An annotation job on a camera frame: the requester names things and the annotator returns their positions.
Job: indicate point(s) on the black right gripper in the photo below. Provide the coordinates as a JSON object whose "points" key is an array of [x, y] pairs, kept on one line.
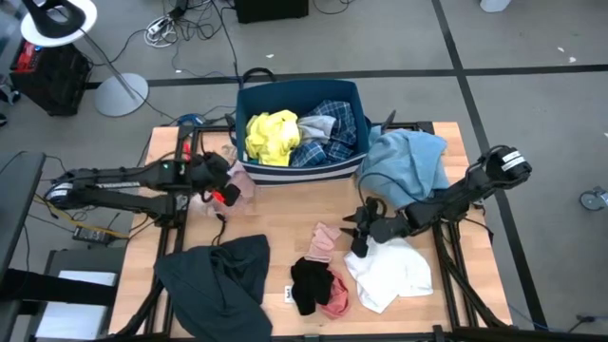
{"points": [[385, 225]]}

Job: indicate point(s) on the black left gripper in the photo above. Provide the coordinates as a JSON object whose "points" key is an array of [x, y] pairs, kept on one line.
{"points": [[211, 168]]}

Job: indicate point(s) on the pale pink garment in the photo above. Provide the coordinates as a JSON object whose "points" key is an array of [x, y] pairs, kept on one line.
{"points": [[244, 180]]}

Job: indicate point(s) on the pink striped sock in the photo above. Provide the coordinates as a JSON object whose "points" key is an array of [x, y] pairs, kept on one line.
{"points": [[323, 242]]}

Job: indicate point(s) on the white garment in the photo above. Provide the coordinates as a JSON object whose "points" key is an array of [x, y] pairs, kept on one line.
{"points": [[389, 275]]}

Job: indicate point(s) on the yellow garment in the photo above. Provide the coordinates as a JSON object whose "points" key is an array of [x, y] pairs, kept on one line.
{"points": [[271, 138]]}

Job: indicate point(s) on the black garment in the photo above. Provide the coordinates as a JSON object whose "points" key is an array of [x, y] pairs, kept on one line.
{"points": [[311, 285]]}

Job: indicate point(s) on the salmon pink garment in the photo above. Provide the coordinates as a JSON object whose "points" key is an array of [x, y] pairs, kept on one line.
{"points": [[338, 299]]}

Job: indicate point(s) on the light blue denim garment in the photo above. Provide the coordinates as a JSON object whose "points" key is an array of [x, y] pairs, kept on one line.
{"points": [[404, 166]]}

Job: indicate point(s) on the grey knit garment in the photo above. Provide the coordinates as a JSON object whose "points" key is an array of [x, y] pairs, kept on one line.
{"points": [[316, 128]]}

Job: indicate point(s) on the blue plaid shirt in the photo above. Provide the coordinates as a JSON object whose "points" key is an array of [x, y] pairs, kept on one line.
{"points": [[339, 119]]}

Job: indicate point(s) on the dark teal garment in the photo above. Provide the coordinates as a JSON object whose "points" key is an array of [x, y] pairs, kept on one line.
{"points": [[214, 290]]}

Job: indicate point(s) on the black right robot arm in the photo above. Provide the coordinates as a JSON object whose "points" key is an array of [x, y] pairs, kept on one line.
{"points": [[456, 195]]}

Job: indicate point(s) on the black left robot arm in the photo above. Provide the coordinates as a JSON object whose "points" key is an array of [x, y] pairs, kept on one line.
{"points": [[119, 183]]}

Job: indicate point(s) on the navy white striped fabric bin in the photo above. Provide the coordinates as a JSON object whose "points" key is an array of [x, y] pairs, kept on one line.
{"points": [[304, 173]]}

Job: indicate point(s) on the white tag reading Pants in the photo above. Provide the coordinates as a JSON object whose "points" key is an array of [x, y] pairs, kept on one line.
{"points": [[289, 294]]}

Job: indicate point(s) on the black power adapter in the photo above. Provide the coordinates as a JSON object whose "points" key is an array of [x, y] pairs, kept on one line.
{"points": [[92, 234]]}

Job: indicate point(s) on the white power strip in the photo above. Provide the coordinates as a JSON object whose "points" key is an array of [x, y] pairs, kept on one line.
{"points": [[157, 27]]}

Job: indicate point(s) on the black floor box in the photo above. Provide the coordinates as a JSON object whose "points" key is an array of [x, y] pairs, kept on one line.
{"points": [[271, 9]]}

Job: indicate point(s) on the black equipment case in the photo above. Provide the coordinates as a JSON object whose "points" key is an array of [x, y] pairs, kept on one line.
{"points": [[52, 81]]}

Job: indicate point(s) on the black desk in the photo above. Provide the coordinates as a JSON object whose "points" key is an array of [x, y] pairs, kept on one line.
{"points": [[19, 204]]}

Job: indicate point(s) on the grey white cabinet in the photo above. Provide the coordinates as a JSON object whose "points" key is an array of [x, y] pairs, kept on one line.
{"points": [[76, 320]]}

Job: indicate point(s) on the black headset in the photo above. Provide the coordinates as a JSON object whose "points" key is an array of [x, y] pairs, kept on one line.
{"points": [[52, 21]]}

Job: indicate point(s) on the red tool box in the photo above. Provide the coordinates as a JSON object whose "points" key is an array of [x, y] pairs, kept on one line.
{"points": [[26, 54]]}

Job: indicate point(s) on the grey caster wheel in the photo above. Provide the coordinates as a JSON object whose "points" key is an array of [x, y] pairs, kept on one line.
{"points": [[594, 199]]}

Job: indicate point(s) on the white floor object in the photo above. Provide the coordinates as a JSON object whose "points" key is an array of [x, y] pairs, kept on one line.
{"points": [[494, 5]]}

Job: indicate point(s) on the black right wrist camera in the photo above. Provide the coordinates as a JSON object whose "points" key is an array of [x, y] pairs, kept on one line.
{"points": [[360, 247]]}

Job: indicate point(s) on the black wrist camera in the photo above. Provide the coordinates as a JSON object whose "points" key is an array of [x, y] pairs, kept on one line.
{"points": [[360, 247], [232, 195]]}

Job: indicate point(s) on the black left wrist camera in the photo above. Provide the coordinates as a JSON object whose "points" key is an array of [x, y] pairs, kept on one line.
{"points": [[232, 195]]}

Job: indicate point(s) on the white round pedestal table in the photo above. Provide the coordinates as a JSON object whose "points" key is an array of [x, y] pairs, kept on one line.
{"points": [[57, 40]]}

